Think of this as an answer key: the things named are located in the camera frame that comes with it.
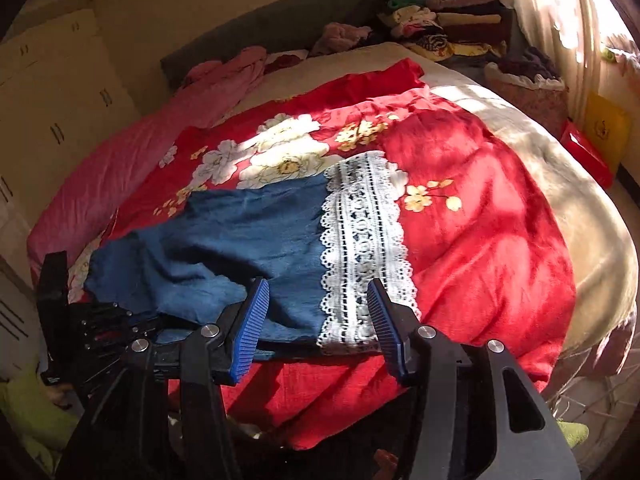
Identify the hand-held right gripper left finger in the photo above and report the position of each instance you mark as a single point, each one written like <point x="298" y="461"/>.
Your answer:
<point x="249" y="332"/>

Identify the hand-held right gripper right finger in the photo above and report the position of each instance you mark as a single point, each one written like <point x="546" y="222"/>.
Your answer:
<point x="386" y="332"/>

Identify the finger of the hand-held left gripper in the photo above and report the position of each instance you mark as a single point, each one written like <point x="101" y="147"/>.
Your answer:
<point x="102" y="310"/>
<point x="135" y="332"/>

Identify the blue denim pants lace trim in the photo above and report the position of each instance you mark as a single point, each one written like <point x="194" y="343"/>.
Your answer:
<point x="240" y="250"/>

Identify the person's left forearm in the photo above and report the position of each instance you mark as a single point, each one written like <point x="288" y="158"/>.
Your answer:
<point x="30" y="415"/>

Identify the pink quilt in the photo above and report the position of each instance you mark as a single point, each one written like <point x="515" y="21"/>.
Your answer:
<point x="120" y="175"/>

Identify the red floral blanket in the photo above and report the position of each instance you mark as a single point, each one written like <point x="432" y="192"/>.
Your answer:
<point x="475" y="220"/>

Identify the cream wardrobe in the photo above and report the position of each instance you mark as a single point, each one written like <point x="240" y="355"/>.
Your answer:
<point x="55" y="95"/>

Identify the green cloth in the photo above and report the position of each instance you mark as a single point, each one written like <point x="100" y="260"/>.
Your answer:
<point x="572" y="432"/>

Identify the beige bed sheet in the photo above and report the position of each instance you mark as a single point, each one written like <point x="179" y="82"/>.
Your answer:
<point x="565" y="185"/>

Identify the red box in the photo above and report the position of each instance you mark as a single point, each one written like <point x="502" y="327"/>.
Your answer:
<point x="587" y="152"/>

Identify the dark red cloth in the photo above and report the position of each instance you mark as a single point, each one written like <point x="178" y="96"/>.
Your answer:
<point x="285" y="61"/>

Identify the ruffled dark cushion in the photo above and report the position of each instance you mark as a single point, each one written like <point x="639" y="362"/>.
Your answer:
<point x="530" y="95"/>

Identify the pink crumpled cloth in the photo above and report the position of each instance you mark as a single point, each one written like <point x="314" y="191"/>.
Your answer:
<point x="342" y="37"/>

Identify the yellow bag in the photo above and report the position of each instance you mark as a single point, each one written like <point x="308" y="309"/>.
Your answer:
<point x="607" y="127"/>

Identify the grey headboard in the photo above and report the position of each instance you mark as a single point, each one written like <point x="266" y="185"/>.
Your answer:
<point x="270" y="25"/>

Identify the pile of folded clothes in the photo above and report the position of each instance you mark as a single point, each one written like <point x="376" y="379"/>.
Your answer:
<point x="450" y="20"/>

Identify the light curtain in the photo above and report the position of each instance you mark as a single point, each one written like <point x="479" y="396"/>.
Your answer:
<point x="555" y="5"/>

